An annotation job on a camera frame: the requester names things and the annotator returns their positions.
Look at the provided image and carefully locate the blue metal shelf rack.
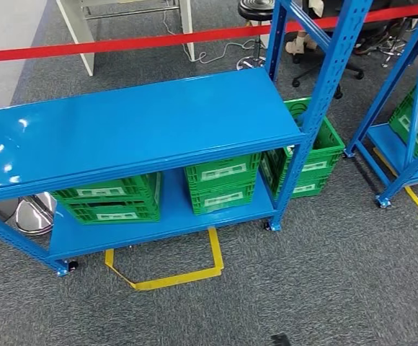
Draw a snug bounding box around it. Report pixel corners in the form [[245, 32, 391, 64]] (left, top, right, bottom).
[[344, 0, 418, 209], [0, 0, 374, 278]]

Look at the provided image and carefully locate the red barrier belt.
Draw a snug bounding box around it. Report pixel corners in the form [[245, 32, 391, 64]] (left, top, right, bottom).
[[0, 2, 418, 64]]

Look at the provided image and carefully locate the black round stool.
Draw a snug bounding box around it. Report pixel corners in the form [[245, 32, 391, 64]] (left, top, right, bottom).
[[236, 0, 277, 71]]

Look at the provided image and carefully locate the person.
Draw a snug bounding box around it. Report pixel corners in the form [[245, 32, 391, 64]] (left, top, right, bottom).
[[285, 0, 326, 56]]

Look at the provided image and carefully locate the black office chair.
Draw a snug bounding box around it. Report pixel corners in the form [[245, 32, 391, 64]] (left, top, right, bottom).
[[290, 0, 391, 100]]

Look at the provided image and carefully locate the white table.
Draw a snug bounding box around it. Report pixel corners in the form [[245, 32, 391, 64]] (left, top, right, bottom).
[[56, 0, 196, 77]]

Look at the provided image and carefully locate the chrome stool base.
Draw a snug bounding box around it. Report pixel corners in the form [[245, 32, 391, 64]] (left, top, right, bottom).
[[376, 19, 418, 68]]

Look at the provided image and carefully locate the white cable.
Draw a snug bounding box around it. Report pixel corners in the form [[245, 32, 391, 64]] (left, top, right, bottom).
[[163, 6, 257, 66]]

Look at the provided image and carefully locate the chrome stanchion post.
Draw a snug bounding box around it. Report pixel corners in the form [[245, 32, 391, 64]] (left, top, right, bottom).
[[0, 83, 57, 236]]

